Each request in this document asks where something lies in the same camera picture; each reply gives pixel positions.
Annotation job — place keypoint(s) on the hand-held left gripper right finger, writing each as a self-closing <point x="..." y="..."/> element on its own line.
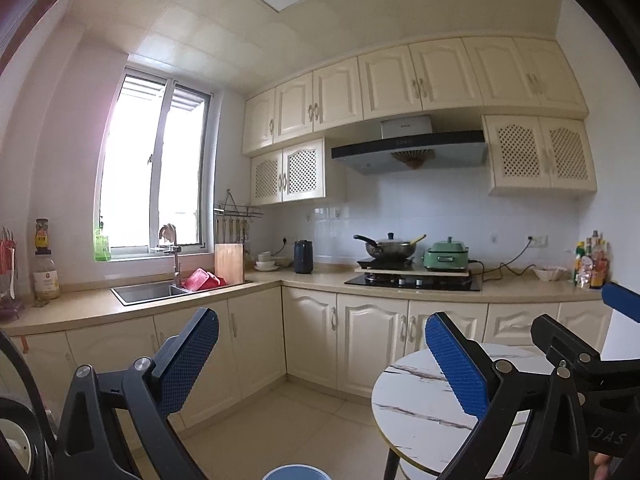
<point x="457" y="360"/>

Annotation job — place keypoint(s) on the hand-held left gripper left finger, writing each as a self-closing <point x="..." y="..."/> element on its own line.
<point x="192" y="355"/>

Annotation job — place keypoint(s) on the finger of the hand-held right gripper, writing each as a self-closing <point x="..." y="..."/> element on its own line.
<point x="622" y="300"/>
<point x="555" y="335"/>

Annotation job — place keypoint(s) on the blue plastic bin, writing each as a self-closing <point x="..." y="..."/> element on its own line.
<point x="295" y="474"/>

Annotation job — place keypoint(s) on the group of condiment bottles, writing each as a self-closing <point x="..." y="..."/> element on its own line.
<point x="595" y="265"/>

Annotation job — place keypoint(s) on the white bowl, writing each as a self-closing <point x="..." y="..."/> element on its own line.
<point x="547" y="273"/>

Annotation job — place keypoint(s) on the round marble table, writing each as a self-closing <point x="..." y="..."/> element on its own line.
<point x="415" y="410"/>

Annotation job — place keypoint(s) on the red dish rack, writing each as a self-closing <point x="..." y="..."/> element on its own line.
<point x="200" y="280"/>

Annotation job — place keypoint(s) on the steel kitchen sink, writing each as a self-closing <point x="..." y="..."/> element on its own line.
<point x="145" y="292"/>

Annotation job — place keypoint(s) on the metal sink faucet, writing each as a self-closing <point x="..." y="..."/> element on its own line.
<point x="176" y="265"/>

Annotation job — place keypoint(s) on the cream base cabinets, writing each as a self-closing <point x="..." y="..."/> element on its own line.
<point x="365" y="340"/>

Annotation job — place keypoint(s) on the black gas stove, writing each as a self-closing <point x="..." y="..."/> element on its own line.
<point x="400" y="284"/>

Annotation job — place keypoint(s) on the wooden cutting board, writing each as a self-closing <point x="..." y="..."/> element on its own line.
<point x="229" y="262"/>

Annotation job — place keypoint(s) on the green electric cooker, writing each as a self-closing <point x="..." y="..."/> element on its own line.
<point x="445" y="257"/>

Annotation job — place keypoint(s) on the black induction hob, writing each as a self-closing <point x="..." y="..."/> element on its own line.
<point x="385" y="263"/>

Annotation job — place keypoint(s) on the stack of white bowls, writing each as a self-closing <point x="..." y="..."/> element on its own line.
<point x="270" y="261"/>

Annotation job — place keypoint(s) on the black wok with lid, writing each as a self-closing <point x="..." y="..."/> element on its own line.
<point x="390" y="249"/>

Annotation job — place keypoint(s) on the green soap bottle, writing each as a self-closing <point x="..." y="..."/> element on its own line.
<point x="102" y="247"/>

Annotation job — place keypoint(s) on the black electric kettle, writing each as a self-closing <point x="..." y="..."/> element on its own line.
<point x="303" y="257"/>

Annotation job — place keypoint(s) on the hanging utensil rack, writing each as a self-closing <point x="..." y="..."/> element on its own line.
<point x="235" y="210"/>

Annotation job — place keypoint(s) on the large glass jar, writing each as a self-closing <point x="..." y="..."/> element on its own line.
<point x="46" y="280"/>

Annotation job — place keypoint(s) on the wide cream lattice cabinet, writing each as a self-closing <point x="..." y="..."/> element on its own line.
<point x="520" y="155"/>

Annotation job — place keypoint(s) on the dark sauce bottle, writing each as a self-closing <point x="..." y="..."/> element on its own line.
<point x="42" y="237"/>

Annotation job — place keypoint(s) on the kitchen window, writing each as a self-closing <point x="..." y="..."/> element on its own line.
<point x="135" y="160"/>

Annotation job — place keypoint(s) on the red utensil holder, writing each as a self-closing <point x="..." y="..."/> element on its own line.
<point x="7" y="260"/>

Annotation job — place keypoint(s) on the small cream lattice cabinet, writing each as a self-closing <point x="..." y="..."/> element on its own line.
<point x="300" y="175"/>

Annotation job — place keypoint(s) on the black range hood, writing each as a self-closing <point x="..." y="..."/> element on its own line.
<point x="400" y="155"/>

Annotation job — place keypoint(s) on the white wall outlet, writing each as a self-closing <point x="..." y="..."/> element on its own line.
<point x="540" y="240"/>

